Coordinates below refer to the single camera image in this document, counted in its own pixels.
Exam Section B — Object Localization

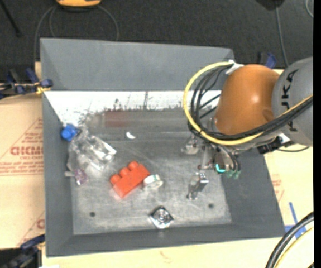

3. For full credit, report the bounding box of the small clear purple piece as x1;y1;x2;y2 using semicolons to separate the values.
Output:
64;168;90;186

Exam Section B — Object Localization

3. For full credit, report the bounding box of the small white ring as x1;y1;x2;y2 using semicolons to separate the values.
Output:
143;174;164;190

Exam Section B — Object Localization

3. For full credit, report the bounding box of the black cylinder on white bracket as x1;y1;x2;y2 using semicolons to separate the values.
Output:
257;135;293;155

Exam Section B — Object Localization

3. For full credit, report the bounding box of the clear plastic bottle blue cap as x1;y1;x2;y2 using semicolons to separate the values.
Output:
60;123;118;173

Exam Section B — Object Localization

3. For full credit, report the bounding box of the red toy brick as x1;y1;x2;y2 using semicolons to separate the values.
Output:
109;161;151;199

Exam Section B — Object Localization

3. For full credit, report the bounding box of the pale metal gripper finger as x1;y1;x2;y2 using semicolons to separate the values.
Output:
180;134;203;155
187;171;209;201

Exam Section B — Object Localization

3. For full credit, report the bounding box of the grey metal bin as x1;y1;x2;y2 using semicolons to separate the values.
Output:
39;37;286;257

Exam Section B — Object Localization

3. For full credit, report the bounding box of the brown cardboard board red print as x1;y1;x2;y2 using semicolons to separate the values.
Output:
0;61;314;251

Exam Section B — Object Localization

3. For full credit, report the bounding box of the clear glass square dish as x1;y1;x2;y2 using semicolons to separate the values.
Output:
148;205;175;230

